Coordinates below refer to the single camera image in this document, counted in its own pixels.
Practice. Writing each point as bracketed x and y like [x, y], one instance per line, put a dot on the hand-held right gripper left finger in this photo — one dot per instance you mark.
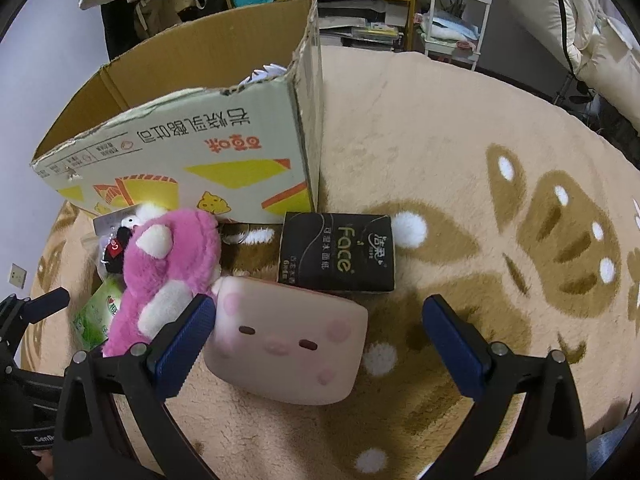
[184, 347]

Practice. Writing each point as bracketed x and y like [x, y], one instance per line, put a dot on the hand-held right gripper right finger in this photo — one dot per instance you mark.
[452, 350]

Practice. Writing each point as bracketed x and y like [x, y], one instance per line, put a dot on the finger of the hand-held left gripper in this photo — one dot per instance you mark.
[47, 304]

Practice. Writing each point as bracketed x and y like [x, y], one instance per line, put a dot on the green tissue pack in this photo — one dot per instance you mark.
[97, 315]

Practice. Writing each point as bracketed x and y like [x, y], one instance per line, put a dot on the pink plush bear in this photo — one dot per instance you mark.
[170, 265]

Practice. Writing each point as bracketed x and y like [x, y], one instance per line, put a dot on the black and white plush toy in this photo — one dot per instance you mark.
[120, 240]

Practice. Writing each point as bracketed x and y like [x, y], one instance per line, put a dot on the pink pig face cushion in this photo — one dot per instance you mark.
[285, 345]

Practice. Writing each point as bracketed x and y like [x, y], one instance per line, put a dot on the black tissue pack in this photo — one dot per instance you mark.
[335, 255]

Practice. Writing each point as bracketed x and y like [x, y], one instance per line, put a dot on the printed cardboard box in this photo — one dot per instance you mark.
[225, 125]

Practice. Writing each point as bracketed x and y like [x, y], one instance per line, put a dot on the person's left hand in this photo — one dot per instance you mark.
[42, 464]

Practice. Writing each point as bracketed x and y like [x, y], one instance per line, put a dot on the white folded paper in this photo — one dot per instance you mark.
[262, 74]

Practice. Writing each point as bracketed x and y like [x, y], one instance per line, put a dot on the metal chair legs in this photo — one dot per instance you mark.
[575, 92]

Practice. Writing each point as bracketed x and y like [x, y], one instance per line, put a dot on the black hanging clothes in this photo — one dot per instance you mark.
[115, 25]

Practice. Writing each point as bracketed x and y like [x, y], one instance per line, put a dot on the beige pants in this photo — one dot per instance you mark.
[165, 12]

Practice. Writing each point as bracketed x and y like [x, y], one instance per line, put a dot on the light blue cloth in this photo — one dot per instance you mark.
[452, 27]

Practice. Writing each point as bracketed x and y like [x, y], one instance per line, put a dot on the white utility cart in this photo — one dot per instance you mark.
[482, 15]

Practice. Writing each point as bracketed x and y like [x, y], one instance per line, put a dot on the stack of books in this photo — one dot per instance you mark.
[360, 25]

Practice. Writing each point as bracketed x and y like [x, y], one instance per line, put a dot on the wooden shelf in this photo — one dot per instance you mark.
[413, 0]

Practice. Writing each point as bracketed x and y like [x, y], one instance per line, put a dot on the white mattress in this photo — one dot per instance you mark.
[590, 20]

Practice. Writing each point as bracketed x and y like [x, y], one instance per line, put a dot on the white wall socket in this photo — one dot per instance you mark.
[17, 275]

